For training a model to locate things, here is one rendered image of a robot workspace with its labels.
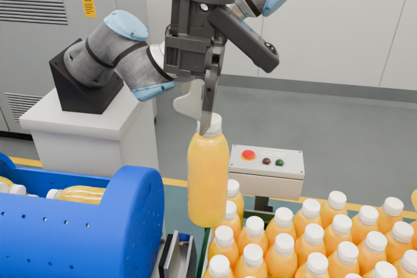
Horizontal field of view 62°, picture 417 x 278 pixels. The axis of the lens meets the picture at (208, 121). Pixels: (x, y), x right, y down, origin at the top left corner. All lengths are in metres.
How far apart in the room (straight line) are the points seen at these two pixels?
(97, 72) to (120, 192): 0.48
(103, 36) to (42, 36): 1.55
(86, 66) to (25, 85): 1.79
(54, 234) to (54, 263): 0.05
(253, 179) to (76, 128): 0.53
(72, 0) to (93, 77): 1.29
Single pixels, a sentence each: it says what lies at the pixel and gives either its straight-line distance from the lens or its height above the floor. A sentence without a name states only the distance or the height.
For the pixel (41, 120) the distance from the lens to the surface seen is 1.14.
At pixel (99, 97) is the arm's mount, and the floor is 1.19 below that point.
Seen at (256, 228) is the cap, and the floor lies 1.11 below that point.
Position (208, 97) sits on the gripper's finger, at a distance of 0.49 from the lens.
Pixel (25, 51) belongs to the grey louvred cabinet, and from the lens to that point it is 2.69.
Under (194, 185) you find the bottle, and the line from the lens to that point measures 0.60.
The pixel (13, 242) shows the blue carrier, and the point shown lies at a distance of 0.77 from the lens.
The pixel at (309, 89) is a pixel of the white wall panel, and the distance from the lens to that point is 3.60.
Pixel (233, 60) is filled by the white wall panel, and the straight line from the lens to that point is 3.52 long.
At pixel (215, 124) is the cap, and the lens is 0.54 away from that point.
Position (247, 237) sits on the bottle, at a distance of 0.81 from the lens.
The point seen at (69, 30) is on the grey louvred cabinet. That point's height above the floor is 0.98.
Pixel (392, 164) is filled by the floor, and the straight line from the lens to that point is 2.97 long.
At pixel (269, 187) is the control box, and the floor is 1.04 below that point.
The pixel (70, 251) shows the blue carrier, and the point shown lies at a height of 1.17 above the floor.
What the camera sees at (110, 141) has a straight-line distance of 1.07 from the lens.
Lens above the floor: 1.71
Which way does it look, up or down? 34 degrees down
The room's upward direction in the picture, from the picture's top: straight up
